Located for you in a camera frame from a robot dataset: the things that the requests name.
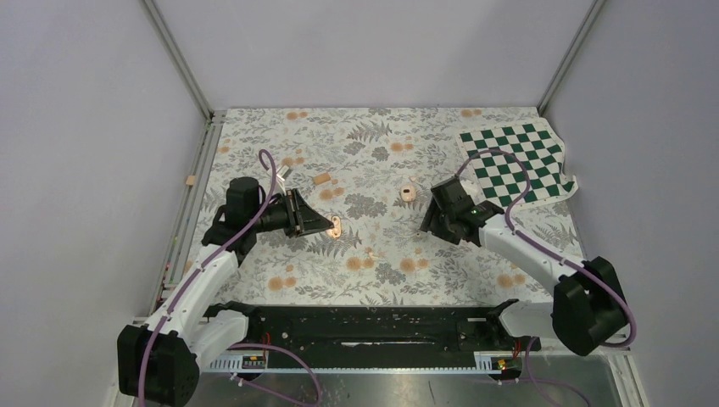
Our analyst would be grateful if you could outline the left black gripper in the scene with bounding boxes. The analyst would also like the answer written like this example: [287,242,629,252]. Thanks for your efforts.
[250,188,333,238]

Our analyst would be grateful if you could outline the beige earbud charging case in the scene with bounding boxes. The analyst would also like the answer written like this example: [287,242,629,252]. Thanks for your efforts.
[326,215,343,239]

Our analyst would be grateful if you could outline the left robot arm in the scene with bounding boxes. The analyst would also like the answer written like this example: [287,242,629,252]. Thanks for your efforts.
[117,177,334,406]

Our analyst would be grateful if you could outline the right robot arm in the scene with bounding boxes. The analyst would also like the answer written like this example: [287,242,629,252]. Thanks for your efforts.
[420,176,636,356]

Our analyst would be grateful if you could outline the beige square case with earbud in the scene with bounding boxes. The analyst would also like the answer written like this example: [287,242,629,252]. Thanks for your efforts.
[399,185,416,203]

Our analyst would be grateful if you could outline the small cork cylinder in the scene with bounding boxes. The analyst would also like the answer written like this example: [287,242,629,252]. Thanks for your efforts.
[313,173,331,185]

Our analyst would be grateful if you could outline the green white checkerboard sheet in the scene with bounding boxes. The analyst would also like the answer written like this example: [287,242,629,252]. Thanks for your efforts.
[456,119,579,210]

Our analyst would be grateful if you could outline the floral patterned table mat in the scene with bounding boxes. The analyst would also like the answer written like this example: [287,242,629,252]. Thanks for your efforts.
[189,108,582,305]

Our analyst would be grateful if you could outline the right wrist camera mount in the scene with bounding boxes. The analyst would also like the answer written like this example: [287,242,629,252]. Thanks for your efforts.
[460,177,483,204]

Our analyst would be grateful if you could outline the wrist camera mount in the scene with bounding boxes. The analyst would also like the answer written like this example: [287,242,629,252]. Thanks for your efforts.
[275,165,293,193]
[460,177,483,204]

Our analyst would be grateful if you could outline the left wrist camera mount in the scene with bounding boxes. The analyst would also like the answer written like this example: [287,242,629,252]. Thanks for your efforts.
[275,165,293,193]

